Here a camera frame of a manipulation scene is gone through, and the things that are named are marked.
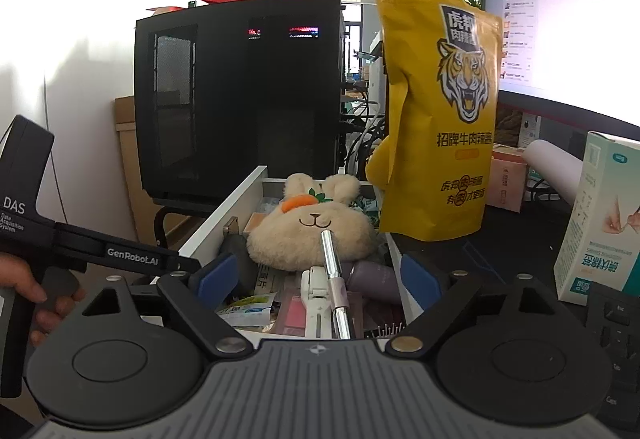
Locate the silver pink metal rod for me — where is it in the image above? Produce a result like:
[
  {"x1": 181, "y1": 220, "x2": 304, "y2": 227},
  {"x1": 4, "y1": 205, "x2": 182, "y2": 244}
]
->
[{"x1": 320, "y1": 230, "x2": 354, "y2": 339}]

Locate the white desk drawer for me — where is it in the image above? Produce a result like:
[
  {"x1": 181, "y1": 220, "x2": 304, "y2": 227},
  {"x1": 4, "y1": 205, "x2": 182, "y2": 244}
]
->
[{"x1": 129, "y1": 164, "x2": 426, "y2": 339}]

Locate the person's left hand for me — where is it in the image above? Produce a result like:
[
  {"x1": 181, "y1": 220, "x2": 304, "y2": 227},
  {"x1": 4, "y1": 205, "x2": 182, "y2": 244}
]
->
[{"x1": 0, "y1": 253, "x2": 86, "y2": 347}]

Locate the purple tube bottle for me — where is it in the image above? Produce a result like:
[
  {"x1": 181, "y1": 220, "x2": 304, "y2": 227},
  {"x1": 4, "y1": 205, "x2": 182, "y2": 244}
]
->
[{"x1": 343, "y1": 260, "x2": 400, "y2": 303}]

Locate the beige plush bunny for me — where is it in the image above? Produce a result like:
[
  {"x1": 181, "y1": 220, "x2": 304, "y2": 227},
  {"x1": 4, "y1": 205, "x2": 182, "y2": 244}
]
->
[{"x1": 246, "y1": 173, "x2": 378, "y2": 272}]

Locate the yellow tiger snack bag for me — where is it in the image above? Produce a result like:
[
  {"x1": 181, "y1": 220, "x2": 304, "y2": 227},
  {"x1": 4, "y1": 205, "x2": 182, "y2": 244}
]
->
[{"x1": 366, "y1": 0, "x2": 502, "y2": 242}]

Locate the pink tissue box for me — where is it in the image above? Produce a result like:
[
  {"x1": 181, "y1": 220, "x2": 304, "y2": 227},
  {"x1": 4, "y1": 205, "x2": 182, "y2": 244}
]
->
[{"x1": 486, "y1": 144, "x2": 528, "y2": 213}]

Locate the white teal product box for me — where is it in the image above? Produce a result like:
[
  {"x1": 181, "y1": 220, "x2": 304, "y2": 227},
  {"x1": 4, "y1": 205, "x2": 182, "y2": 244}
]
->
[{"x1": 554, "y1": 132, "x2": 640, "y2": 305}]

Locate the white paper roll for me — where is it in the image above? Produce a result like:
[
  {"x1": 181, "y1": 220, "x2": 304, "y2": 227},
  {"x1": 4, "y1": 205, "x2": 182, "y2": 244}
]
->
[{"x1": 523, "y1": 139, "x2": 582, "y2": 205}]

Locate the black keyboard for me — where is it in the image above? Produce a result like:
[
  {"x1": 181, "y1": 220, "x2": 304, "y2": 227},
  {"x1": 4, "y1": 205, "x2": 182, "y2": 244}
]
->
[{"x1": 586, "y1": 283, "x2": 639, "y2": 438}]

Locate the black computer tower case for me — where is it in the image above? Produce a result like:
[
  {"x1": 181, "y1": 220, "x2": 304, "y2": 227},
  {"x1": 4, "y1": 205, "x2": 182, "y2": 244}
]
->
[{"x1": 134, "y1": 0, "x2": 343, "y2": 206}]

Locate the AOC computer monitor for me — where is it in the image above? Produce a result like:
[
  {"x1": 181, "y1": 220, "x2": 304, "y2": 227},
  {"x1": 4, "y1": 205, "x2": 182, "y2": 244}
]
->
[{"x1": 483, "y1": 0, "x2": 639, "y2": 139}]

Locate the white folding handle gadget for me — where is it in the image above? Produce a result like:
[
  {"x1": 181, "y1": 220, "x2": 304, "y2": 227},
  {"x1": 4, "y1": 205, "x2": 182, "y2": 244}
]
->
[{"x1": 300, "y1": 266, "x2": 333, "y2": 339}]

